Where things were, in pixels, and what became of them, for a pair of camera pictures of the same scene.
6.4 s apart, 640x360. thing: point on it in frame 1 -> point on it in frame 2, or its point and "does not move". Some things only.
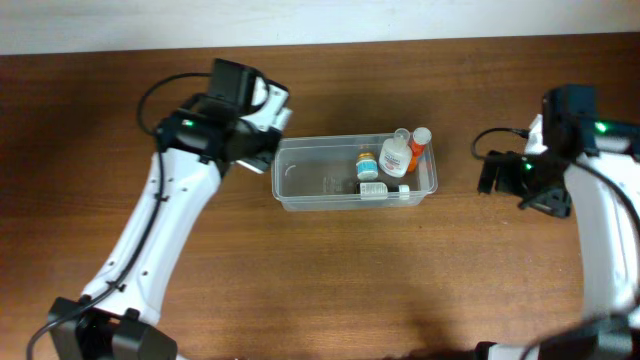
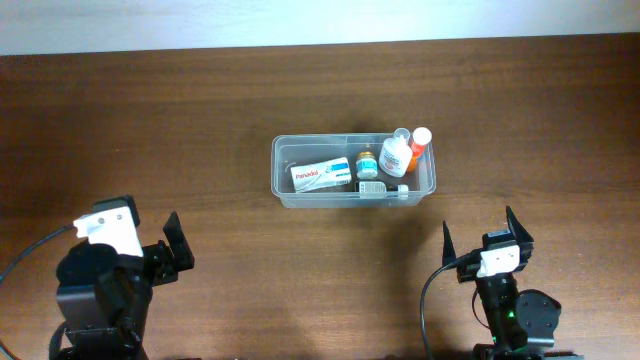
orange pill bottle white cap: (421, 137) does not move
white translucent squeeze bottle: (395, 154) does not move
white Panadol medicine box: (261, 162) -> (321, 174)
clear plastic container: (355, 171) does not move
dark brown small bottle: (378, 191) does not move
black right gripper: (501, 176) -> (467, 270)
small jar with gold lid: (366, 166) does not move
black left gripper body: (255, 145) -> (163, 255)
